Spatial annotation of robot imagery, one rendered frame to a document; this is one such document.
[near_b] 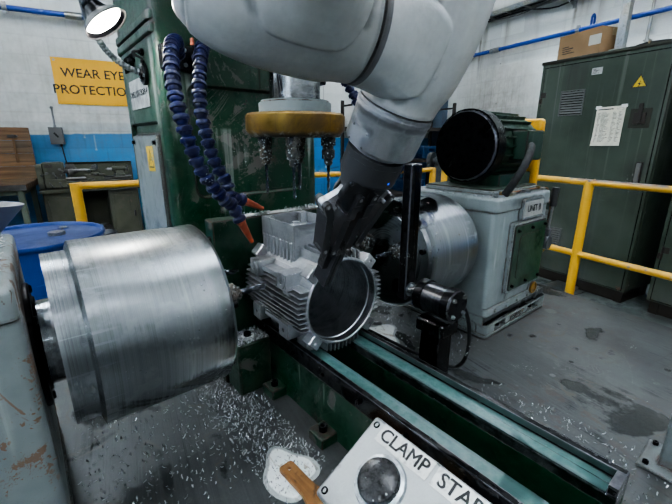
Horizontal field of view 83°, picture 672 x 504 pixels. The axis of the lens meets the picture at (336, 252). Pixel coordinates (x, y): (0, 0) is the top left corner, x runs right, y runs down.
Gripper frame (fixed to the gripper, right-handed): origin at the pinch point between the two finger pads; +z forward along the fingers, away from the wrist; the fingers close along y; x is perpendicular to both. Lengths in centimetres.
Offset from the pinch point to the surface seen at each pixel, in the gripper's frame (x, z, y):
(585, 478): 40.2, -1.7, -9.3
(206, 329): 1.9, 4.7, 19.5
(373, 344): 8.5, 16.5, -11.4
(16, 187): -368, 240, 42
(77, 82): -493, 187, -34
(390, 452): 27.3, -12.4, 17.7
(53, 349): -4.1, 8.4, 35.4
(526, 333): 20, 23, -61
